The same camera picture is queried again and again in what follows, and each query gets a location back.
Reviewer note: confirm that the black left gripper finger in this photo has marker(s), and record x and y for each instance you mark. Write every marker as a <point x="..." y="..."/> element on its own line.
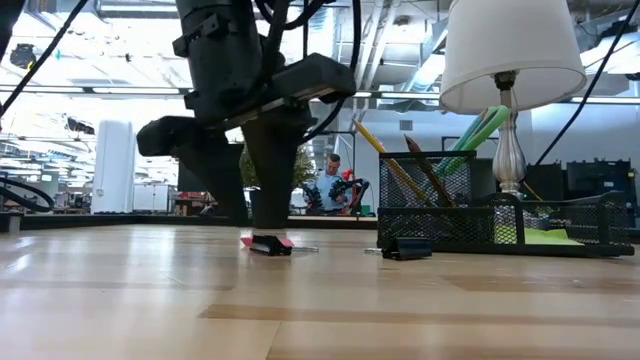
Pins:
<point x="225" y="175"/>
<point x="272" y="175"/>

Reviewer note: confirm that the yellow pencil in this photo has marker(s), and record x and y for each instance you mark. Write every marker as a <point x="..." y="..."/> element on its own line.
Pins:
<point x="372" y="140"/>

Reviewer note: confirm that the black mesh desk organizer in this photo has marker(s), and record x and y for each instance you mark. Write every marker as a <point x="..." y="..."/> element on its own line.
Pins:
<point x="430" y="227"/>

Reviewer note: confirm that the teal plastic pen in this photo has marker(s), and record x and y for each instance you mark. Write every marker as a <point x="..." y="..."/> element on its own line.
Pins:
<point x="465" y="135"/>

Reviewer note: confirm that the green marker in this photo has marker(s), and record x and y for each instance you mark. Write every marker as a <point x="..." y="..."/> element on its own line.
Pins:
<point x="495" y="122"/>

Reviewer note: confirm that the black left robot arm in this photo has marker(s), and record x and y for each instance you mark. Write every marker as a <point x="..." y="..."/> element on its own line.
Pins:
<point x="220" y="50"/>

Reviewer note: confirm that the black background monitor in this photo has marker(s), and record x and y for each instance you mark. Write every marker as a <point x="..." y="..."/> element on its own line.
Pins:
<point x="185" y="182"/>

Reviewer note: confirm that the person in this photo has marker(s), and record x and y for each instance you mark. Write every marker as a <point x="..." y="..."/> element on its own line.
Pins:
<point x="330" y="185"/>

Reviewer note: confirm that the pink eraser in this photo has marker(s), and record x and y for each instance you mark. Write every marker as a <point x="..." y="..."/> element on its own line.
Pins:
<point x="245" y="242"/>

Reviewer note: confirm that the red black background equipment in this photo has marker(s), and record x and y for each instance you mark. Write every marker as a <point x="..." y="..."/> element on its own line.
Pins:
<point x="357" y="190"/>

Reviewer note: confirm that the white round column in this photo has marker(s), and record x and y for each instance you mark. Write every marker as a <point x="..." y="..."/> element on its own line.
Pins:
<point x="114" y="170"/>

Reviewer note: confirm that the white shade table lamp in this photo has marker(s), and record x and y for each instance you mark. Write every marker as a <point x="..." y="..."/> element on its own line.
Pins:
<point x="510" y="50"/>

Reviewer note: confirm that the green sticky note pad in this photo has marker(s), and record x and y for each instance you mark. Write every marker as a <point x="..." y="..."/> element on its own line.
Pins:
<point x="545" y="236"/>

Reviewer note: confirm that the dark background monitor bank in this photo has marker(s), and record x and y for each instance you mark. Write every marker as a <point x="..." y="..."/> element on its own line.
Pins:
<point x="590" y="175"/>

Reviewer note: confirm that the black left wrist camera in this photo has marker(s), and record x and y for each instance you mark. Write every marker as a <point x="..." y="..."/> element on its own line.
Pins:
<point x="165" y="135"/>

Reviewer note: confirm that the black aluminium table frame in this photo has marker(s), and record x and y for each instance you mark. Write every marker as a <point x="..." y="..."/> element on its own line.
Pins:
<point x="100" y="220"/>

